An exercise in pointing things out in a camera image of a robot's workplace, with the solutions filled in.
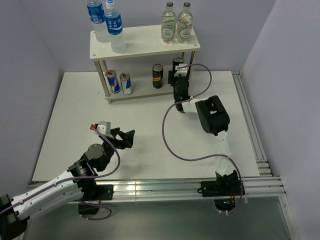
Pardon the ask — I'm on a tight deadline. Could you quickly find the aluminium front rail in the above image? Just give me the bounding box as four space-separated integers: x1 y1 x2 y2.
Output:
23 174 287 204

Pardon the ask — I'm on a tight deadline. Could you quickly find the right green-cap glass bottle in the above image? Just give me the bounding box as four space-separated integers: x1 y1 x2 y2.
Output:
176 2 193 43

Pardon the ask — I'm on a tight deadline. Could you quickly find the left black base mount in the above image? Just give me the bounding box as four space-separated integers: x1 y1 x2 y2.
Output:
77 184 114 221

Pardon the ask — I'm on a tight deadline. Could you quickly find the aluminium right side rail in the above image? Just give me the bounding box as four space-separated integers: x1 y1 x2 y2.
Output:
222 71 281 187

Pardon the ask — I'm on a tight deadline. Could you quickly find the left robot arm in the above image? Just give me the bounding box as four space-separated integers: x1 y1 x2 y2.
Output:
0 122 135 240

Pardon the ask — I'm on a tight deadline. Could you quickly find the aluminium rail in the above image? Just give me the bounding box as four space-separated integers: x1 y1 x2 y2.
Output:
222 71 281 187
23 174 287 204

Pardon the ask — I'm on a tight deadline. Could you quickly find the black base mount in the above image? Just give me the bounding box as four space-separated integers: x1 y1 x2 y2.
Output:
197 177 245 215
77 184 114 221

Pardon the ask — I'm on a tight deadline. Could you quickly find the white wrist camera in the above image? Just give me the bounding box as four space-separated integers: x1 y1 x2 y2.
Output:
90 121 112 138
174 63 188 78

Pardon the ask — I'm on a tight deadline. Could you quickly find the blue-label water bottle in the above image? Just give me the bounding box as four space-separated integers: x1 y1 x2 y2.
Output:
86 0 110 43
105 0 126 53

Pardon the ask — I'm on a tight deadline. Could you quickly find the left green-cap glass bottle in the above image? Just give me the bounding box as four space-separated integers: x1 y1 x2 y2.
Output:
161 2 177 44

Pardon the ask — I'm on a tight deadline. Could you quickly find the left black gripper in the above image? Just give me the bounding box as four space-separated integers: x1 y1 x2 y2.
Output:
99 127 135 170

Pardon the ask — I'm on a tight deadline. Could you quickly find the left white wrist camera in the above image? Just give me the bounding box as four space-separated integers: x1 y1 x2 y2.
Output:
90 121 112 138

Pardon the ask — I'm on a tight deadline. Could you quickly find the green-cap glass bottle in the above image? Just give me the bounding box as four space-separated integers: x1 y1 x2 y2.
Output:
176 2 193 43
161 2 177 44

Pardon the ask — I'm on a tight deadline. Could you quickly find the dark coffee can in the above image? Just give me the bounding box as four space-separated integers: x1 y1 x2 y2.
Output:
172 57 184 71
152 64 164 89

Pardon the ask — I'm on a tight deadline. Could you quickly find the Red Bull can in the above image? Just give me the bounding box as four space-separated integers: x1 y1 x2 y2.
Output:
120 72 132 96
106 70 121 94

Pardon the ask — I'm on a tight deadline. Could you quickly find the white two-tier shelf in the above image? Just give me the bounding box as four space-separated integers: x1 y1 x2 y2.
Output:
89 25 201 104

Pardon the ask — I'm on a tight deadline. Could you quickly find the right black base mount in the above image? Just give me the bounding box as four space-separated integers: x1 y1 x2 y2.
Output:
197 177 245 215

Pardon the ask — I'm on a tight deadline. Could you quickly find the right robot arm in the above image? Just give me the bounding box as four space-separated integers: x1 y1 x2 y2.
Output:
168 69 245 197

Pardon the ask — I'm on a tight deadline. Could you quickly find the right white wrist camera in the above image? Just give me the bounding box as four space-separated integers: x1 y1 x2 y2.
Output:
174 63 188 78

